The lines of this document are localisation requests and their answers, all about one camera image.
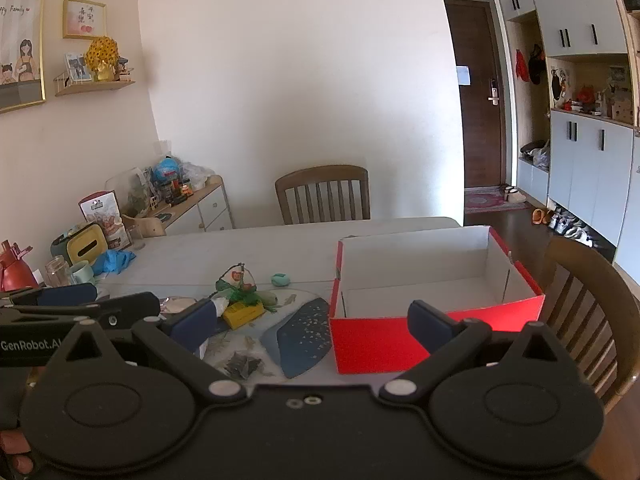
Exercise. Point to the small framed picture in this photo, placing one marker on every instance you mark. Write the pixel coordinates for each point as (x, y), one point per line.
(84, 17)

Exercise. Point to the hanging doll ornament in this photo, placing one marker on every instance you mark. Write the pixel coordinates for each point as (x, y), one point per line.
(559, 85)

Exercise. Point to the photo card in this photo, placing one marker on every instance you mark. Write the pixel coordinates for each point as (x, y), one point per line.
(77, 67)

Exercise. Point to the green printed plastic packet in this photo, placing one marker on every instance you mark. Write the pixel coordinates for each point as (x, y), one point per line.
(235, 280)

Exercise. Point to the blue globe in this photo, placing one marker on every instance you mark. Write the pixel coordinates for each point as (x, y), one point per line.
(166, 169)

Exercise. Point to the white hall cabinet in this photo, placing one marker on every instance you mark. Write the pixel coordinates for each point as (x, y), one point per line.
(590, 160)

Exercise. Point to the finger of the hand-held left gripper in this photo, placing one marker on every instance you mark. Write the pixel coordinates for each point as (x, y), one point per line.
(135, 305)
(70, 294)

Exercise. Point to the red kettle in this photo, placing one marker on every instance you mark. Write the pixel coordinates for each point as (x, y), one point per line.
(12, 270)

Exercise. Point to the golden tree ornament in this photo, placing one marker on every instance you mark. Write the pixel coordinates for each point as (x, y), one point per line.
(102, 57)

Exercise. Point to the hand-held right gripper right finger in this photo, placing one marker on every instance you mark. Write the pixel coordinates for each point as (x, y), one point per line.
(430, 327)

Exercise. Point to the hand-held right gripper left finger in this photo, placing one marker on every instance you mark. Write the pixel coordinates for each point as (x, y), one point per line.
(195, 325)

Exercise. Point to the wooden slat-back chair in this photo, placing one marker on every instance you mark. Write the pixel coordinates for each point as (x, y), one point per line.
(320, 175)
(595, 270)

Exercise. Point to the wooden wall shelf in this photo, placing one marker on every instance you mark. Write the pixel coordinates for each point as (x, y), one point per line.
(95, 87)

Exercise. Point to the white wooden sideboard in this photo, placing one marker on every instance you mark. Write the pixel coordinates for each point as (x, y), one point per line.
(207, 210)

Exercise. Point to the beige slippers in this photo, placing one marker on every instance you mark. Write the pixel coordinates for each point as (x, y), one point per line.
(514, 194)

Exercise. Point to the orange shoes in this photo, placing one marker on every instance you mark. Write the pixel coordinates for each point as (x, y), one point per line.
(540, 216)

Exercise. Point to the silver door lock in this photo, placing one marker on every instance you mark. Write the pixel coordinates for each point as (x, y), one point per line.
(493, 91)

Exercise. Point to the printed table mat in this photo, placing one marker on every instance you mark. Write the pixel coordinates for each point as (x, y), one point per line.
(300, 340)

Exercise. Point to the small teal plastic object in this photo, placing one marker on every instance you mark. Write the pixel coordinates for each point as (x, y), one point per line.
(281, 280)

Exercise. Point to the paper sheet on door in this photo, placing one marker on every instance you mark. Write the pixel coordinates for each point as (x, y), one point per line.
(464, 75)

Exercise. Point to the yellow teal tissue box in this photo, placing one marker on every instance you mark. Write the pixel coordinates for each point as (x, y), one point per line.
(85, 245)

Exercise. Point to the black hanging hat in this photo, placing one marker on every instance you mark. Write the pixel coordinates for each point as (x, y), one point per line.
(536, 65)

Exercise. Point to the printed carton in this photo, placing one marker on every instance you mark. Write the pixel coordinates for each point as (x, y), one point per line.
(102, 215)

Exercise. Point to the pale green mug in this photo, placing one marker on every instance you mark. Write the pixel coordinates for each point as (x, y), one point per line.
(81, 274)

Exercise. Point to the person's left hand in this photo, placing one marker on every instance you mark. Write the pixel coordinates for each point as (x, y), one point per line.
(12, 452)

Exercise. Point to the row of sneakers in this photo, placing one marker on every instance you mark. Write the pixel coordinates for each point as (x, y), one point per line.
(570, 227)

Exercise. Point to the large framed family picture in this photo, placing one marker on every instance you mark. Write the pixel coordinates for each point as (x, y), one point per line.
(20, 50)

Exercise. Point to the bags in cabinet niche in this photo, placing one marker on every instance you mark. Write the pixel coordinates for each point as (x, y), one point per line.
(535, 155)

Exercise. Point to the white plastic bag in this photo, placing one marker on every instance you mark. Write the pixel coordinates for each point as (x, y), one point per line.
(197, 175)

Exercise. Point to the yellow toy block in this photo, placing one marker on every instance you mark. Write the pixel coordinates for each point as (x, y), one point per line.
(242, 315)

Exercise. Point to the patterned door rug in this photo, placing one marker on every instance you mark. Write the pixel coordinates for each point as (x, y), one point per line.
(487, 201)

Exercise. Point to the grey correction tape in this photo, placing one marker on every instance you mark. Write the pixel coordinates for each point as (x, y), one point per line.
(269, 301)

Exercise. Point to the drinking glass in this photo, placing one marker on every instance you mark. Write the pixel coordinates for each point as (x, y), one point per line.
(135, 237)

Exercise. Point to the brown wooden door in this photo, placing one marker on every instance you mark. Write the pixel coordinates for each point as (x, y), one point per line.
(475, 135)

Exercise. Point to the red cardboard box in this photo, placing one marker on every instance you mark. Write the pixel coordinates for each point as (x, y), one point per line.
(370, 345)

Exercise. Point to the red ornament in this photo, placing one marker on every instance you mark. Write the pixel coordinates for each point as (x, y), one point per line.
(585, 95)

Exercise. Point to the white refrigerator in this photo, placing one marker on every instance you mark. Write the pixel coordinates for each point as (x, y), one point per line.
(630, 210)

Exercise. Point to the glass jar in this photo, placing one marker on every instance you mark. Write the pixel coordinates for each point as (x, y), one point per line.
(57, 272)

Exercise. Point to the red hanging hat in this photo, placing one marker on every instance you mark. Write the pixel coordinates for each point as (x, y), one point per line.
(522, 66)

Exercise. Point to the dark grey plastic packet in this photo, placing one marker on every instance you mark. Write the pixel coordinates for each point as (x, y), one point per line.
(244, 365)

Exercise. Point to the jar with orange label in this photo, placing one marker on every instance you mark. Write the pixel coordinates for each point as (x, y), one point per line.
(185, 186)

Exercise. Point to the small shelf ornament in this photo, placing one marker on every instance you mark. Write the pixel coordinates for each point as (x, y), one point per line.
(125, 70)

